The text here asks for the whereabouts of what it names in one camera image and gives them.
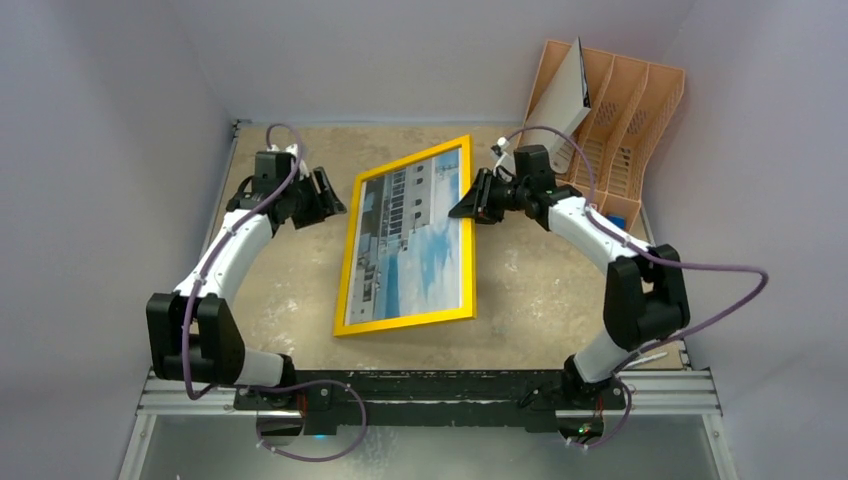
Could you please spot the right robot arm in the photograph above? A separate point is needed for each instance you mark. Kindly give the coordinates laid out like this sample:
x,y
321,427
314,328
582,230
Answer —
x,y
645,298

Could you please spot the building photo print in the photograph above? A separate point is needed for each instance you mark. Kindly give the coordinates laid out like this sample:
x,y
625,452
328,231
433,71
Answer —
x,y
407,257

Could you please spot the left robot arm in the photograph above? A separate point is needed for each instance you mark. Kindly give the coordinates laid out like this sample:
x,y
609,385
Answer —
x,y
192,332

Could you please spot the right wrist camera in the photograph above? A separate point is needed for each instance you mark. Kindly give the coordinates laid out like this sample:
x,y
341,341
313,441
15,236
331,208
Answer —
x,y
504,161

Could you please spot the peach desk organizer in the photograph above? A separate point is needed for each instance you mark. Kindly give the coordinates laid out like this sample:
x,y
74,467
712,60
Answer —
x,y
633,102

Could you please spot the blue small box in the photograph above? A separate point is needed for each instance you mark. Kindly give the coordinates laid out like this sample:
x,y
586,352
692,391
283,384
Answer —
x,y
619,221

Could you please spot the yellow wooden picture frame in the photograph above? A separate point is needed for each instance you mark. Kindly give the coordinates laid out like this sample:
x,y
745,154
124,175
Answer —
x,y
468,310

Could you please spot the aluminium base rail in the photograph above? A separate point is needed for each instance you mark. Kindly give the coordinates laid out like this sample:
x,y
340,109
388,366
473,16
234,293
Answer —
x,y
533,400

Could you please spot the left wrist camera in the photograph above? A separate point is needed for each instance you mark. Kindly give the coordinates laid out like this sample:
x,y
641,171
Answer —
x,y
298,152

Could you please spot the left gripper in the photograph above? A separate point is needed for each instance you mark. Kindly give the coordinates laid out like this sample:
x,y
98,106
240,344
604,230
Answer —
x,y
325,203

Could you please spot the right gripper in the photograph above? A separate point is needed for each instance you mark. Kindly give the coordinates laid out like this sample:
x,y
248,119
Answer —
x,y
483,199

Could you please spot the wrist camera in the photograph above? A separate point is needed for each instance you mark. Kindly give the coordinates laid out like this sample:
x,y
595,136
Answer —
x,y
504,161
298,152

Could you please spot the white pen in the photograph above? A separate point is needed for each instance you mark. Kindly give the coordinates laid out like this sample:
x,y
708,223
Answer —
x,y
647,359

